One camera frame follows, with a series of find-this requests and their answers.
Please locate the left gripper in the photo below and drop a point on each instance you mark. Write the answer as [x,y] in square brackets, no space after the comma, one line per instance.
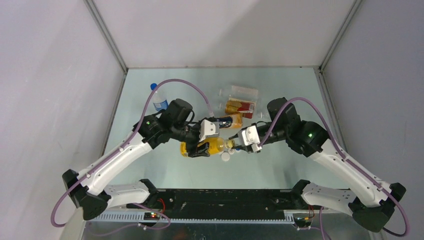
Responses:
[192,148]

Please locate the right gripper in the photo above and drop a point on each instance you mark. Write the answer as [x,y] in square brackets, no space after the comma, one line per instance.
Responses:
[244,148]

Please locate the yellow cap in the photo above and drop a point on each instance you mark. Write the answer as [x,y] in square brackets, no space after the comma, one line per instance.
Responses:
[229,143]

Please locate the yellow label bottle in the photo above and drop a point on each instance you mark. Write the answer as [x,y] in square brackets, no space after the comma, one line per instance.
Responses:
[215,145]

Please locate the crushed blue label bottle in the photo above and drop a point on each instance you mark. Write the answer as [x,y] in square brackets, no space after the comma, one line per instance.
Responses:
[159,101]

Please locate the solid blue cap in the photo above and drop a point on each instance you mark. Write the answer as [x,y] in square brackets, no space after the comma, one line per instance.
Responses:
[153,86]

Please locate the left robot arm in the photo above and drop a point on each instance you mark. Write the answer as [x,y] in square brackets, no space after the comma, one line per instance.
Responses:
[90,188]

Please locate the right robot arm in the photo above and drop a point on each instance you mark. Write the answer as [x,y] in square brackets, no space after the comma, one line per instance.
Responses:
[369,200]

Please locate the orange navy label bottle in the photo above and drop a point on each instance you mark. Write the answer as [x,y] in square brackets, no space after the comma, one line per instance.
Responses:
[232,121]

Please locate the clear bottle upper right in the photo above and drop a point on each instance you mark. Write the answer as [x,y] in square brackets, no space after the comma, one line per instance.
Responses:
[264,115]

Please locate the clear bottle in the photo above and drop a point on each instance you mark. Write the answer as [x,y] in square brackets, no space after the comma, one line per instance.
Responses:
[264,115]
[239,92]

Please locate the red gold label bottle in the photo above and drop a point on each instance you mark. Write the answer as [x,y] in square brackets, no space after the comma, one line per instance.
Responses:
[237,106]

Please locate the clear bottle far back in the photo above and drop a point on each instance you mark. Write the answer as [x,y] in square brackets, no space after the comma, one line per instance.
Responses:
[239,92]

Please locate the plain white cap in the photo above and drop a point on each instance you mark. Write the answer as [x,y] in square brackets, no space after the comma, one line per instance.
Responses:
[225,156]

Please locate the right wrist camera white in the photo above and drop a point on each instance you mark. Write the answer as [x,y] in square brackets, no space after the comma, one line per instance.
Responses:
[250,137]

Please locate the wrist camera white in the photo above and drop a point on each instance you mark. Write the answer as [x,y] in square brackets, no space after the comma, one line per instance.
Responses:
[250,137]
[208,129]

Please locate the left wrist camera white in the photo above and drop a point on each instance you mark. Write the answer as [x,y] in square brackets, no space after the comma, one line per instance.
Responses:
[208,129]

